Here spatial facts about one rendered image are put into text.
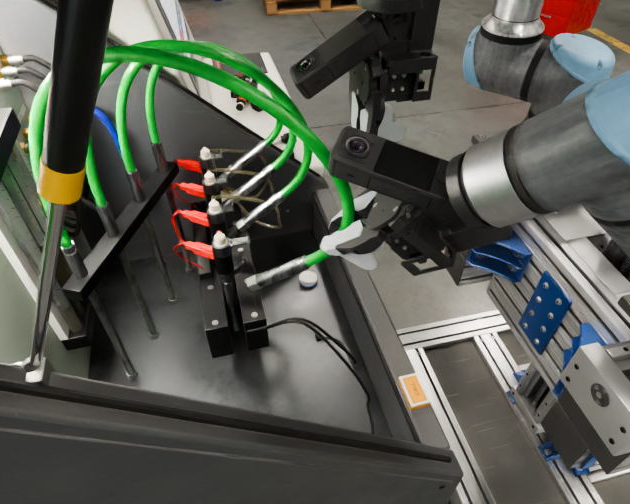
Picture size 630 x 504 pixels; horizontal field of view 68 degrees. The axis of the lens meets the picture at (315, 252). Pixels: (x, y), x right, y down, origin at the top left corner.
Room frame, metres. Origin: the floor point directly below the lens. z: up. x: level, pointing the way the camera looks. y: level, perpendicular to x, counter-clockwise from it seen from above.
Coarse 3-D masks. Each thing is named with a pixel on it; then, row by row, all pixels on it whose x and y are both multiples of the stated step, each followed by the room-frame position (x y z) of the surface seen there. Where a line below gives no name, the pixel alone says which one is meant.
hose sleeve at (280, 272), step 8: (304, 256) 0.42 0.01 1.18; (288, 264) 0.42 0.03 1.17; (296, 264) 0.41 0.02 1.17; (304, 264) 0.41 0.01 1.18; (264, 272) 0.42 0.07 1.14; (272, 272) 0.42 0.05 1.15; (280, 272) 0.41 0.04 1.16; (288, 272) 0.41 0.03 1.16; (296, 272) 0.41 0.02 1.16; (256, 280) 0.42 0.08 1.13; (264, 280) 0.41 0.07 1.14; (272, 280) 0.41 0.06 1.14
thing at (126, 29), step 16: (128, 0) 0.83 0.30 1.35; (144, 0) 0.84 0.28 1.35; (112, 16) 0.82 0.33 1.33; (128, 16) 0.83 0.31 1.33; (144, 16) 0.84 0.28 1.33; (160, 16) 0.95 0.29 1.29; (112, 32) 0.82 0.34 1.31; (128, 32) 0.83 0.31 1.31; (144, 32) 0.83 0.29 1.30; (160, 32) 0.87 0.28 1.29; (176, 80) 0.84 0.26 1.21; (208, 96) 1.20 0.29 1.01
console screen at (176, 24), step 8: (160, 0) 1.02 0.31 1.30; (168, 0) 1.18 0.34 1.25; (176, 0) 1.42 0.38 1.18; (160, 8) 0.97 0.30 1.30; (168, 8) 1.11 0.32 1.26; (176, 8) 1.30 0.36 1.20; (168, 16) 1.04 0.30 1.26; (176, 16) 1.21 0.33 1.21; (168, 24) 0.99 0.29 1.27; (176, 24) 1.13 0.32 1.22; (184, 24) 1.34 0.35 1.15; (176, 32) 1.06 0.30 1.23; (184, 32) 1.24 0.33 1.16; (192, 56) 1.19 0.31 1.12; (192, 80) 0.98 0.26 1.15; (200, 96) 0.99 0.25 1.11
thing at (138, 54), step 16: (112, 48) 0.44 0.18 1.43; (128, 48) 0.43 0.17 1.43; (144, 48) 0.43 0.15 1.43; (160, 64) 0.43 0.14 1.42; (176, 64) 0.42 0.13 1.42; (192, 64) 0.42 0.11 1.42; (208, 64) 0.43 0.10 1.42; (48, 80) 0.44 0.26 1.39; (208, 80) 0.42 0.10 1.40; (224, 80) 0.42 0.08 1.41; (240, 80) 0.42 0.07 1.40; (256, 96) 0.41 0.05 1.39; (32, 112) 0.45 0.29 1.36; (272, 112) 0.41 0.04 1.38; (288, 112) 0.41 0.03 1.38; (32, 128) 0.45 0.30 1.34; (288, 128) 0.41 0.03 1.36; (304, 128) 0.41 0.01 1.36; (32, 144) 0.45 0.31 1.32; (320, 144) 0.41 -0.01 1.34; (32, 160) 0.45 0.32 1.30; (320, 160) 0.41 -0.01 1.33; (352, 208) 0.40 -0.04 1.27; (64, 240) 0.45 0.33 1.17; (320, 256) 0.41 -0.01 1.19
